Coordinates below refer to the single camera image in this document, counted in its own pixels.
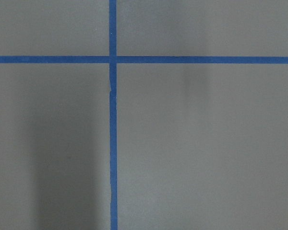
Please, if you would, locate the vertical blue tape line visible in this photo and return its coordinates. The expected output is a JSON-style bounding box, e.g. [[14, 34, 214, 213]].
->
[[109, 0, 118, 230]]

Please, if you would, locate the horizontal blue tape line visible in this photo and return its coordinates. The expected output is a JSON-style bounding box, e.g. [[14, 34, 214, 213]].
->
[[0, 56, 288, 64]]

